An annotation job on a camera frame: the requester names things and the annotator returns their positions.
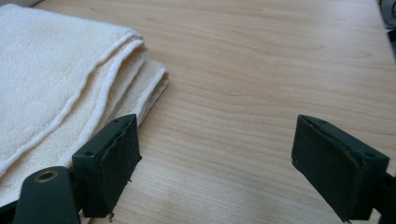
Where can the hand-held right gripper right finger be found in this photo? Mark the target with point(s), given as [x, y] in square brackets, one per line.
[336, 168]

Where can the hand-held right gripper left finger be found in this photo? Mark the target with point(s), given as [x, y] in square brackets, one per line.
[106, 168]

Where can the white towel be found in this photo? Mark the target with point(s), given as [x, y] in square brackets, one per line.
[53, 93]

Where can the dark object at table edge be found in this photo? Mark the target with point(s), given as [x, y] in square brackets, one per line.
[389, 15]

